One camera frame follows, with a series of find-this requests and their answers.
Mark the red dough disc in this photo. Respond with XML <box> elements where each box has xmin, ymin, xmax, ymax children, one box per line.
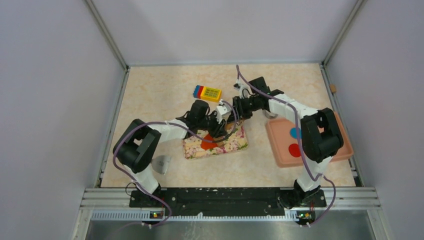
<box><xmin>288</xmin><ymin>143</ymin><xmax>301</xmax><ymax>158</ymax></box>

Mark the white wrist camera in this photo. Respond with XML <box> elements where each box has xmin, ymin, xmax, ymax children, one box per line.
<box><xmin>215</xmin><ymin>101</ymin><xmax>232</xmax><ymax>124</ymax></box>
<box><xmin>233</xmin><ymin>79</ymin><xmax>250</xmax><ymax>99</ymax></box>

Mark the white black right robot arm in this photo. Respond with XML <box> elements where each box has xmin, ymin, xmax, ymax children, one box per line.
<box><xmin>232</xmin><ymin>75</ymin><xmax>344</xmax><ymax>199</ymax></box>

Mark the red dough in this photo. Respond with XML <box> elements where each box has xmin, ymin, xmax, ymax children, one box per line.
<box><xmin>200</xmin><ymin>133</ymin><xmax>219</xmax><ymax>151</ymax></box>

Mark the floral cutting board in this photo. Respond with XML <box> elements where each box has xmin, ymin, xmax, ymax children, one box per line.
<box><xmin>182</xmin><ymin>125</ymin><xmax>249</xmax><ymax>160</ymax></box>

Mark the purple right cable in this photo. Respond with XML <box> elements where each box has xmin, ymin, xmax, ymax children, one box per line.
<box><xmin>235</xmin><ymin>64</ymin><xmax>337</xmax><ymax>227</ymax></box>

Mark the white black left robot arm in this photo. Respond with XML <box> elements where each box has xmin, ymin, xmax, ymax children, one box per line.
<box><xmin>112</xmin><ymin>100</ymin><xmax>237</xmax><ymax>196</ymax></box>

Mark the small wooden piece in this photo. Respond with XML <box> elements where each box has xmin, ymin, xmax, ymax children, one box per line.
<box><xmin>329</xmin><ymin>84</ymin><xmax>337</xmax><ymax>94</ymax></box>

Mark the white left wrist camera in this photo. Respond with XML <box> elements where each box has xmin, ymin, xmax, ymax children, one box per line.
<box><xmin>215</xmin><ymin>101</ymin><xmax>232</xmax><ymax>124</ymax></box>

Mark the metal dough scraper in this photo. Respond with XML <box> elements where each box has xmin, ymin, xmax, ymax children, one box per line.
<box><xmin>151</xmin><ymin>155</ymin><xmax>172</xmax><ymax>175</ymax></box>

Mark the blue dough disc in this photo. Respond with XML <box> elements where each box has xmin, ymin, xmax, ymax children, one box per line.
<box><xmin>289</xmin><ymin>127</ymin><xmax>302</xmax><ymax>139</ymax></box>

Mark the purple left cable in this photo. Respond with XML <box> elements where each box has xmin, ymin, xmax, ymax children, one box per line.
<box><xmin>112</xmin><ymin>99</ymin><xmax>239</xmax><ymax>229</ymax></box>

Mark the pink plastic tray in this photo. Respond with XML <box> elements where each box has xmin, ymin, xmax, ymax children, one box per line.
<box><xmin>265</xmin><ymin>112</ymin><xmax>354</xmax><ymax>168</ymax></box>

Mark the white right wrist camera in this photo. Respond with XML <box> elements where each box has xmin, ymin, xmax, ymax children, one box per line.
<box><xmin>233</xmin><ymin>79</ymin><xmax>250</xmax><ymax>99</ymax></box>

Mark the colourful toy brick block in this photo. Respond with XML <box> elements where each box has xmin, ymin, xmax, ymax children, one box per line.
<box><xmin>192</xmin><ymin>85</ymin><xmax>222</xmax><ymax>103</ymax></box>

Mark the wooden dough roller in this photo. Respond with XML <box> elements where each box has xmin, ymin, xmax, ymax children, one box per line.
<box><xmin>212</xmin><ymin>121</ymin><xmax>236</xmax><ymax>148</ymax></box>

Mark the metal ring cutter purple handle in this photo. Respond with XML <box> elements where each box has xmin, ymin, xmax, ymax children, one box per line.
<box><xmin>262</xmin><ymin>109</ymin><xmax>278</xmax><ymax>120</ymax></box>

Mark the purple cable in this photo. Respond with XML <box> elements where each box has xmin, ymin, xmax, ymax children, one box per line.
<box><xmin>235</xmin><ymin>64</ymin><xmax>337</xmax><ymax>227</ymax></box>
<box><xmin>112</xmin><ymin>99</ymin><xmax>239</xmax><ymax>229</ymax></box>

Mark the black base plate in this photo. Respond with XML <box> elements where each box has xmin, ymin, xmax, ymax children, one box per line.
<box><xmin>129</xmin><ymin>187</ymin><xmax>327</xmax><ymax>217</ymax></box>

